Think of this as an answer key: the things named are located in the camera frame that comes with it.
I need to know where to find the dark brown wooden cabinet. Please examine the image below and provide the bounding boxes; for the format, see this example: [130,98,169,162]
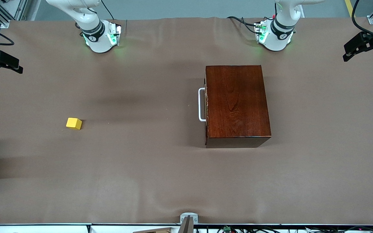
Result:
[205,65,272,149]

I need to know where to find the brown cardboard piece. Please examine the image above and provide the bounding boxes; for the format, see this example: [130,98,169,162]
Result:
[132,227,173,233]

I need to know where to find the white metal drawer handle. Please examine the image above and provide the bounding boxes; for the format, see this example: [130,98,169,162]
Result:
[198,87,206,122]

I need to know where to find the brown table cloth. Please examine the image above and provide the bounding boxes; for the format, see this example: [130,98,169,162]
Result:
[0,17,373,225]

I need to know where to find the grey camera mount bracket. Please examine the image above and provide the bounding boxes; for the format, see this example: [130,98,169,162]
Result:
[178,213,198,233]

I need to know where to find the black left arm base cables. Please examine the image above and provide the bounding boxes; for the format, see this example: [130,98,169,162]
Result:
[227,16,261,34]

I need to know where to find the yellow cube block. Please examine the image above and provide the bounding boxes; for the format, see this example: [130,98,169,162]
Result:
[66,117,83,130]

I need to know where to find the black right arm base cable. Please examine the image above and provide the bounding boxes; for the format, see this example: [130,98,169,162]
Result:
[101,0,115,20]

